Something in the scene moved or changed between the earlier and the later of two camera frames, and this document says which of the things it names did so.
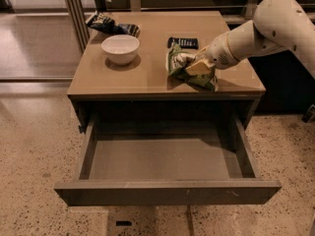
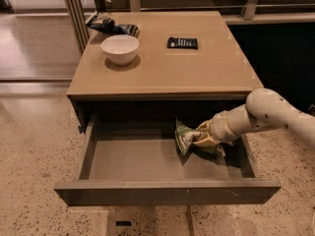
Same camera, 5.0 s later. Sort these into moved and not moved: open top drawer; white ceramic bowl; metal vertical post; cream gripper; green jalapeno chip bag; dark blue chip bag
Moved: cream gripper; green jalapeno chip bag
Not moved: white ceramic bowl; open top drawer; metal vertical post; dark blue chip bag
